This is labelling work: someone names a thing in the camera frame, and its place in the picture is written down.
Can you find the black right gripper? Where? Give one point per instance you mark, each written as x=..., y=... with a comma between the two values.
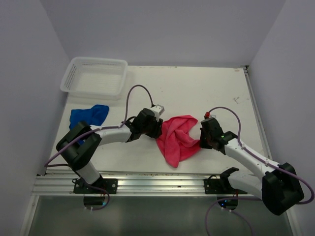
x=202, y=144

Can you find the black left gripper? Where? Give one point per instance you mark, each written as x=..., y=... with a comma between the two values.
x=157, y=131

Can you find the pink microfiber towel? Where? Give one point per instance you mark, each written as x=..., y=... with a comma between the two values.
x=175, y=143

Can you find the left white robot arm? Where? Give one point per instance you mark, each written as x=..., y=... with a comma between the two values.
x=80, y=143

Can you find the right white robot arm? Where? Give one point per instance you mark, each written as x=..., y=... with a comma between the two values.
x=271, y=182

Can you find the blue microfiber towel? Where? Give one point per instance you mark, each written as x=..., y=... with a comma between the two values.
x=95, y=115

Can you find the white plastic basket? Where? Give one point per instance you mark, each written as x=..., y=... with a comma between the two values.
x=95, y=78

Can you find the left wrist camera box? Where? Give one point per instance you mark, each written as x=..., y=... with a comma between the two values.
x=158, y=110

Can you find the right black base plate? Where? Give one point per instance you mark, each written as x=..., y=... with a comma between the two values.
x=214, y=185

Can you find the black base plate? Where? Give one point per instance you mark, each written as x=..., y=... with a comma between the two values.
x=214, y=185
x=108, y=184

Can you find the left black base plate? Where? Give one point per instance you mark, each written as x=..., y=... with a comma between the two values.
x=108, y=184

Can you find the aluminium mounting rail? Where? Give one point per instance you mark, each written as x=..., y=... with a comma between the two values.
x=62, y=183

